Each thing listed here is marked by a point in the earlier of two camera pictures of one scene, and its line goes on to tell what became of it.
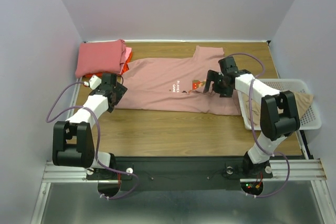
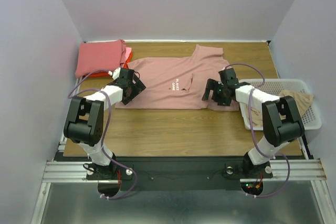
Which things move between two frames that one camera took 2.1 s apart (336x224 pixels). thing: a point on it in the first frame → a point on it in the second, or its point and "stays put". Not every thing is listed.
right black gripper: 213,83 → 214,93
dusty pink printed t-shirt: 176,84 stays put
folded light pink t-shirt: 128,50 stays put
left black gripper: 119,91 → 138,88
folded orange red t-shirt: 125,68 stays put
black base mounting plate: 175,173 stays put
